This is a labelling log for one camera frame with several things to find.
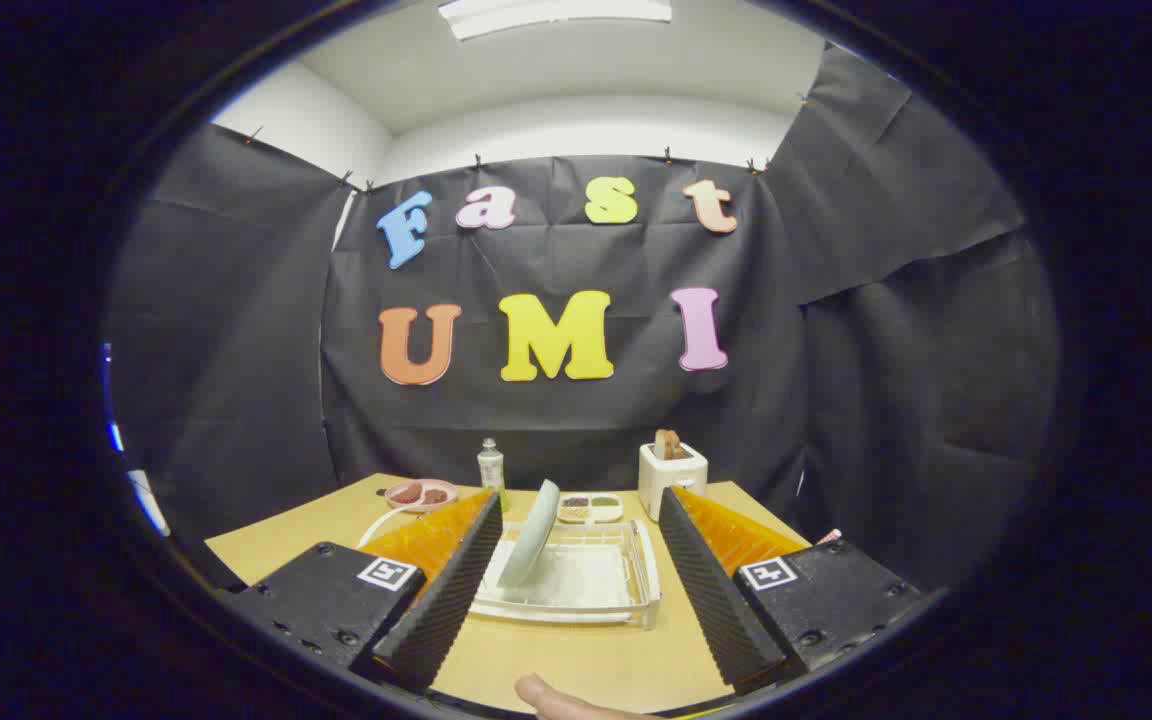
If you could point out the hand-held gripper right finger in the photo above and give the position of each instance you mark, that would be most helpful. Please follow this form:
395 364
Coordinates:
716 600

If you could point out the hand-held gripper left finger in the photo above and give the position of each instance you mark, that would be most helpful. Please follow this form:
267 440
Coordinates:
446 600

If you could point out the light green plate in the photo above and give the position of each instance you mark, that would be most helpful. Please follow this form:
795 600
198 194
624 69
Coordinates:
533 535

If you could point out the white dish rack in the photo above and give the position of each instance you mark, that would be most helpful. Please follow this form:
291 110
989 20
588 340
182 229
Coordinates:
586 575

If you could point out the pink divided plate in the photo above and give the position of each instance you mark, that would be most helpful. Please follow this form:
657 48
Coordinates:
421 507

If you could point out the green dish soap bottle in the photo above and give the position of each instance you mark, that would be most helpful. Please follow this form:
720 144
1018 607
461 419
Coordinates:
490 465

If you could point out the white divided seasoning dish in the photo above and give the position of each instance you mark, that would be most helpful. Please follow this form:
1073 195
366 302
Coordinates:
591 516

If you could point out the brown food piece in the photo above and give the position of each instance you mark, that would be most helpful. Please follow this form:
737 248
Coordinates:
434 495
406 492

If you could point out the white toaster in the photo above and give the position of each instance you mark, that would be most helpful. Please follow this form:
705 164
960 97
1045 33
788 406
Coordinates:
671 485

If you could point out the brown toast slice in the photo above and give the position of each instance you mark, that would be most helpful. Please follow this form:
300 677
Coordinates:
669 443

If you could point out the black backdrop cloth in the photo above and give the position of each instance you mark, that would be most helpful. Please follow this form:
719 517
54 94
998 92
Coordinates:
836 400

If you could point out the white panel with blue edge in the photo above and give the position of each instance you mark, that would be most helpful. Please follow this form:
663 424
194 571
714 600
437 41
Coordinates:
148 500

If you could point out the ceiling light panel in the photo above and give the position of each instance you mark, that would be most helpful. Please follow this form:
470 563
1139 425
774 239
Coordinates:
556 12

